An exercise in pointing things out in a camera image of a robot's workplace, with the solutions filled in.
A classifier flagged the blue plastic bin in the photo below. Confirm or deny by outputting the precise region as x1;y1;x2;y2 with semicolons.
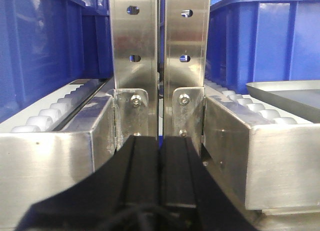
0;0;113;121
205;0;320;94

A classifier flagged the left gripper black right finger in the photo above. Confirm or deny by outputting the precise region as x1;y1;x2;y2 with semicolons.
160;136;255;231

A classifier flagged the steel shelf upright right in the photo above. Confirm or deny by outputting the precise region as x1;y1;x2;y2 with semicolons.
163;0;210;152

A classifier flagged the grey metal tray on shelf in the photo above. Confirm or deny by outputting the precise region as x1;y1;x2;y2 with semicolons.
246;80;320;123

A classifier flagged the blue plastic bin right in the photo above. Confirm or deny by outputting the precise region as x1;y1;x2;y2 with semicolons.
205;0;320;94

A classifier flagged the steel shelf upright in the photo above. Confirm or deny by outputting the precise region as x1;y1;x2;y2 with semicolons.
163;0;210;152
109;0;158;150

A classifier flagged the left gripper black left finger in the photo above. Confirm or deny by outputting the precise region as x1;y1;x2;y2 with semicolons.
16;136;159;231

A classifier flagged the steel roller shelf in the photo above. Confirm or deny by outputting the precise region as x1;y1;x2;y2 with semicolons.
0;80;116;231
203;80;320;214

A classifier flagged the blue plastic bin left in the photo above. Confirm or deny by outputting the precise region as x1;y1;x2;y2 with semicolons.
0;0;113;121

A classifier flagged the steel shelf upright left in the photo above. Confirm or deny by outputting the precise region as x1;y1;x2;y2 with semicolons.
109;0;158;150

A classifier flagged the steel roller shelf left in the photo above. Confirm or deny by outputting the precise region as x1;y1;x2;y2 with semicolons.
0;80;116;231

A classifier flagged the steel roller shelf right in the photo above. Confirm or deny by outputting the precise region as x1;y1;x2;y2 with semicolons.
203;80;320;214

